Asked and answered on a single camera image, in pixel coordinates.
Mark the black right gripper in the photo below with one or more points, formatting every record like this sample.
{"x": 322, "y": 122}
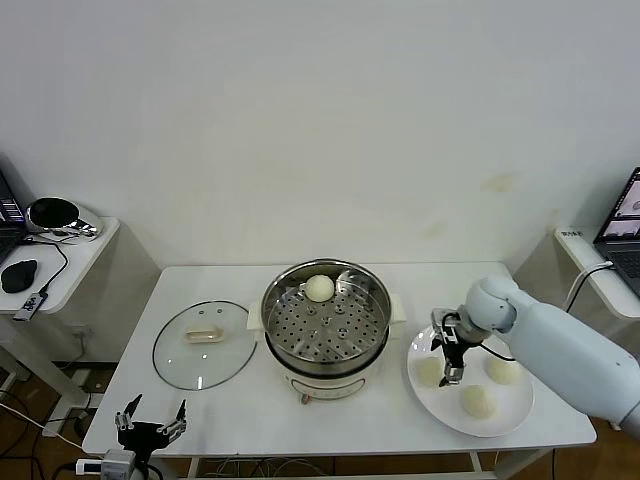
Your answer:
{"x": 455, "y": 352}

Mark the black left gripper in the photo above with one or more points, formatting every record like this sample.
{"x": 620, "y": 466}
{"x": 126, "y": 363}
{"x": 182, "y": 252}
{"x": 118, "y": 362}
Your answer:
{"x": 145, "y": 435}

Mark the white steamed baozi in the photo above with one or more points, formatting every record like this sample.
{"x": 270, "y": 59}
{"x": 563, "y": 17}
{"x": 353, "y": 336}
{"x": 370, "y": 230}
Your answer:
{"x": 427, "y": 374}
{"x": 319, "y": 289}
{"x": 502, "y": 372}
{"x": 477, "y": 402}

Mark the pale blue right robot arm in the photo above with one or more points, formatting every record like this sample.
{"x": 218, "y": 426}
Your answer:
{"x": 550, "y": 350}

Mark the stainless steel steamer basket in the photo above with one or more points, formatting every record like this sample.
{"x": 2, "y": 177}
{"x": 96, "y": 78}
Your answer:
{"x": 325, "y": 330}

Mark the white round plate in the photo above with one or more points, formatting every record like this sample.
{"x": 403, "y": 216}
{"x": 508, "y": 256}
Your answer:
{"x": 435, "y": 410}

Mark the cream electric cooker base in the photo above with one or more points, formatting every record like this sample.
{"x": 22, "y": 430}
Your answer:
{"x": 325, "y": 387}

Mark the white side table with label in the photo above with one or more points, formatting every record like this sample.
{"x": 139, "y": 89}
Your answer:
{"x": 580, "y": 250}

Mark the white side table with mouse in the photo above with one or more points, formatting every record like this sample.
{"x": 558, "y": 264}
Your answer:
{"x": 85, "y": 260}

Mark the printed label sticker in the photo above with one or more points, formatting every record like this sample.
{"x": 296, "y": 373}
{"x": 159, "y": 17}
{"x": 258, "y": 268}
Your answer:
{"x": 572, "y": 234}

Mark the black computer mouse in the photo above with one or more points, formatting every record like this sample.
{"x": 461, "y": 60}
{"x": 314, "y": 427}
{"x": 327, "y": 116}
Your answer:
{"x": 20, "y": 276}

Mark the grey laptop with pink screen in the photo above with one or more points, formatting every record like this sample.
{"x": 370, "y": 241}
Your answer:
{"x": 625, "y": 260}

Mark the chrome and black round device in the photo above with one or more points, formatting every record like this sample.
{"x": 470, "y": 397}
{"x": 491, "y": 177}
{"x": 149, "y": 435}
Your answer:
{"x": 50, "y": 212}

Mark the dark laptop with barcode screen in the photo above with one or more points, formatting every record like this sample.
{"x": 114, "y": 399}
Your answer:
{"x": 7, "y": 235}

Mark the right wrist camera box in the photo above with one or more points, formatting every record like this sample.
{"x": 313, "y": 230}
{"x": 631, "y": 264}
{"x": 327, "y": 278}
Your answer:
{"x": 442, "y": 319}

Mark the white table frame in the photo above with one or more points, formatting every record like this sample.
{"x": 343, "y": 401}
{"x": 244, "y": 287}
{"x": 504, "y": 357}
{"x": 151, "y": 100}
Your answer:
{"x": 476, "y": 462}

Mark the white wall socket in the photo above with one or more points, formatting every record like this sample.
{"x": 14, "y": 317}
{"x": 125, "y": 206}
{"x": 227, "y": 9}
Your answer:
{"x": 82, "y": 331}

